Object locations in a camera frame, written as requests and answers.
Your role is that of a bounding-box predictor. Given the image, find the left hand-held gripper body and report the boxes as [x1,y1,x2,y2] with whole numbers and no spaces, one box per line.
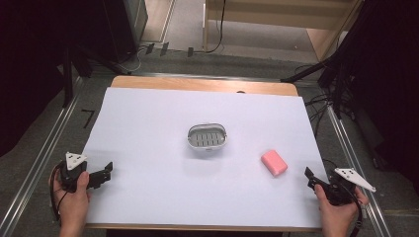
[58,151,91,194]

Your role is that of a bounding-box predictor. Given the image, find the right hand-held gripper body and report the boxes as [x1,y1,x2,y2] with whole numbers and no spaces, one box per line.
[320,167,377,207]

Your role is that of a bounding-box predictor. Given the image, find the pink soap bar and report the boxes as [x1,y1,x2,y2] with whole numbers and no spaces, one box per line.
[260,149,289,178]

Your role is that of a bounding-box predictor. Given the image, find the metal soap dish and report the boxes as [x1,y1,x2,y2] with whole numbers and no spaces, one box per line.
[187,122,229,152]

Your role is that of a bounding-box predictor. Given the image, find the person's right hand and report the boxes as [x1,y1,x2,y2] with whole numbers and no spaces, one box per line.
[313,183,370,231]

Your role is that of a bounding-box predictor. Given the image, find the person's left hand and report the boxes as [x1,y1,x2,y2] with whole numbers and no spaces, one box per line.
[48,164,92,228]

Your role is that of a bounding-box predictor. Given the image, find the white paper sheet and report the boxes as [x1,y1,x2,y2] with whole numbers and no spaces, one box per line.
[81,86,324,229]

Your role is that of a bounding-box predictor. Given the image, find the black metal stand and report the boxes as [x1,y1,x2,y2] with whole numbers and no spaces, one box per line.
[61,45,97,109]

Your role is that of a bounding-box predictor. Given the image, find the black stand leg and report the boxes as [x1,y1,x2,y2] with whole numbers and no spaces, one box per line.
[280,55,337,84]

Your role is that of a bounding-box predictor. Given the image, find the black curtain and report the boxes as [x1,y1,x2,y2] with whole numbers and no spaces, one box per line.
[0,0,110,158]
[329,0,419,196]

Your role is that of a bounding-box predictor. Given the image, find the wooden table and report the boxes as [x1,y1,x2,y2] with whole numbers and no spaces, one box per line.
[83,75,324,233]

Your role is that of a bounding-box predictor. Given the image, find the black cabinet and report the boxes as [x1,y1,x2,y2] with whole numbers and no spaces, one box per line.
[98,0,149,63]

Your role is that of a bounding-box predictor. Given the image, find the light wooden furniture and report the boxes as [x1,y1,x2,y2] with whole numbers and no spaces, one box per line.
[201,0,364,62]

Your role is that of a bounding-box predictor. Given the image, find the metal floor rail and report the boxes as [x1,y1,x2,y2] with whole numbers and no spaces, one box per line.
[0,77,86,237]
[324,105,393,237]

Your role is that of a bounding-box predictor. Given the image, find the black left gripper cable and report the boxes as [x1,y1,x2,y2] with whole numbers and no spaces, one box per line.
[48,161,68,222]

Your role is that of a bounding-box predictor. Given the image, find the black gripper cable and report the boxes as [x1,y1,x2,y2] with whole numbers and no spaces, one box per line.
[48,161,68,222]
[339,182,365,237]

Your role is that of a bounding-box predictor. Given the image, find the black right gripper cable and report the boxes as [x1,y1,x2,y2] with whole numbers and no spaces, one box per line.
[339,182,365,237]

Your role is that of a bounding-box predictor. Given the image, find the black floor cables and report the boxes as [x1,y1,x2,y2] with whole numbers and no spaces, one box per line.
[294,63,340,139]

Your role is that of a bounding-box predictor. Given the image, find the white floor cable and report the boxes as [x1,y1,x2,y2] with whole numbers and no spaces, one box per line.
[115,45,149,74]

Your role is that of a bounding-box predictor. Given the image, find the black hanging cable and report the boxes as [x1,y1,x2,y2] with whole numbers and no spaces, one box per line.
[194,0,227,55]

